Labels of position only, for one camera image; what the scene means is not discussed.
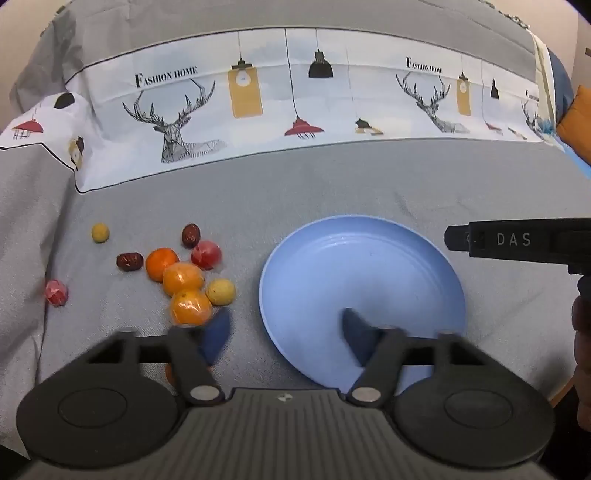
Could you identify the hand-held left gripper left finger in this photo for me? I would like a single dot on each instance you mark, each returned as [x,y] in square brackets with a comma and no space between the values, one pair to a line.
[216,334]

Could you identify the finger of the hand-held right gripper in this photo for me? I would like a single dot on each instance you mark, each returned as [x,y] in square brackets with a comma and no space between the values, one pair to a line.
[457,239]

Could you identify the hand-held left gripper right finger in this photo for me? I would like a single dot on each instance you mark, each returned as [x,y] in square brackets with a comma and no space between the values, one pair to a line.
[358,334]

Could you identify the orange tangerine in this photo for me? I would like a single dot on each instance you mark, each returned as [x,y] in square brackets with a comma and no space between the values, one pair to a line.
[171,374]
[161,264]
[183,278]
[190,307]

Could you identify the blue plate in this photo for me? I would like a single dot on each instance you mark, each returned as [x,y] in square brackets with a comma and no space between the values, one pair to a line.
[360,267]

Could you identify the red fruit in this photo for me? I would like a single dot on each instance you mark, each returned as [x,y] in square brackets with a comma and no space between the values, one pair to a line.
[56,292]
[206,254]

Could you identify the yellow round fruit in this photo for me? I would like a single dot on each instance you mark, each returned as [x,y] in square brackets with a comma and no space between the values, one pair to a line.
[220,291]
[100,232]

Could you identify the person's right hand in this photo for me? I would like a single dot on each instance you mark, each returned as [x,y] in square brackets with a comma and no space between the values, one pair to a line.
[582,360]

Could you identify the dark red date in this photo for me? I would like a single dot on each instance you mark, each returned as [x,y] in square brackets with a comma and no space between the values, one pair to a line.
[129,261]
[190,234]

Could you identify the orange cushion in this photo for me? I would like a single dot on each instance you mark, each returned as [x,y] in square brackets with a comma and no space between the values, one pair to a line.
[579,124]

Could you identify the grey printed pillow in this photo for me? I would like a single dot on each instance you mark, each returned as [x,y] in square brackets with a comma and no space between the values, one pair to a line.
[46,115]

